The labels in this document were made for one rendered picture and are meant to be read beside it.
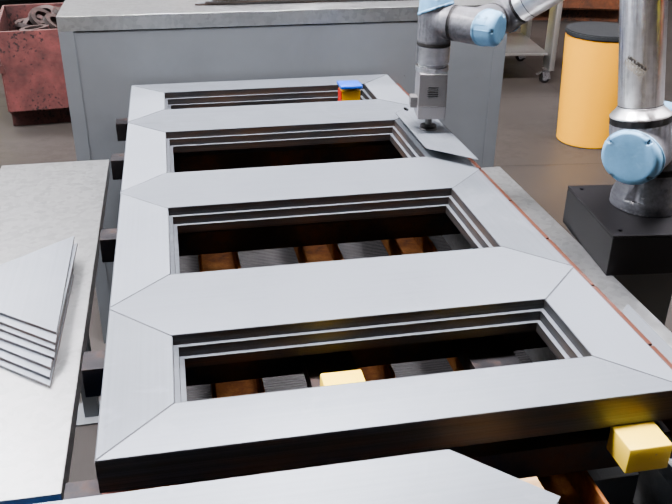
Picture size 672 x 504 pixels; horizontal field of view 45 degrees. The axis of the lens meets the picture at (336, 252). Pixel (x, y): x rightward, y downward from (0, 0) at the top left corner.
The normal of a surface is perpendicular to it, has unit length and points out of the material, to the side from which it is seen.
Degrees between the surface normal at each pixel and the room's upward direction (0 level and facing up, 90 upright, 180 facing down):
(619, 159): 97
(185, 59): 90
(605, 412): 90
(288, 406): 0
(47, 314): 0
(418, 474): 0
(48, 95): 90
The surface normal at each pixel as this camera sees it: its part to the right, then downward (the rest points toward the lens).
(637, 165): -0.57, 0.48
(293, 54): 0.19, 0.45
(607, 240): -1.00, 0.04
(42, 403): 0.01, -0.89
